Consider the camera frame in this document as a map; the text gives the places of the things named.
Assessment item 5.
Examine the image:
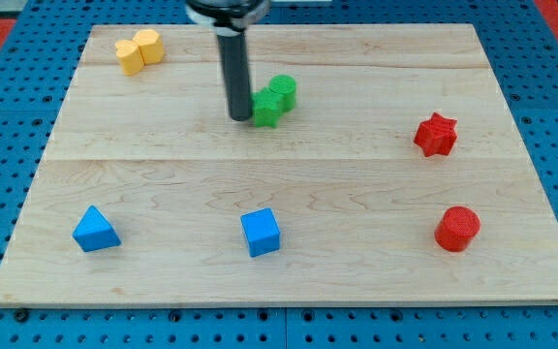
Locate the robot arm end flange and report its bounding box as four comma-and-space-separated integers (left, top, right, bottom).
185, 0, 271, 33

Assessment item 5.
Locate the green star block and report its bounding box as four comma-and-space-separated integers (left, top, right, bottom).
253, 87, 284, 128

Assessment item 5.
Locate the red star block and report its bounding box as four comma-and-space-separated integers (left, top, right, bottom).
414, 112, 457, 157

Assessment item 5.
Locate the blue cube block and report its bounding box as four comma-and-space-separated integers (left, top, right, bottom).
240, 207, 281, 258

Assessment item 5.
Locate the green cylinder block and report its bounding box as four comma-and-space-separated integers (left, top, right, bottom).
268, 75, 297, 112

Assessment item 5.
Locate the light wooden board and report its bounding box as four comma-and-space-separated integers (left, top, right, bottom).
0, 24, 558, 309

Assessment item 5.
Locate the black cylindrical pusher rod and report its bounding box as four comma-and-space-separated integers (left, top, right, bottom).
217, 32, 253, 122

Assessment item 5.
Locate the yellow hexagon block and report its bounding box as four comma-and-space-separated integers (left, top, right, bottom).
133, 29, 165, 65

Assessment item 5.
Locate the red cylinder block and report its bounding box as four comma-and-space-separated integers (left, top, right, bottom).
434, 206, 481, 252

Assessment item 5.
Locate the yellow heart block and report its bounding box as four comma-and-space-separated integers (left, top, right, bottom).
114, 40, 144, 76

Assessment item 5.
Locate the blue triangle block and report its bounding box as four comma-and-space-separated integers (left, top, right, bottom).
72, 206, 121, 252

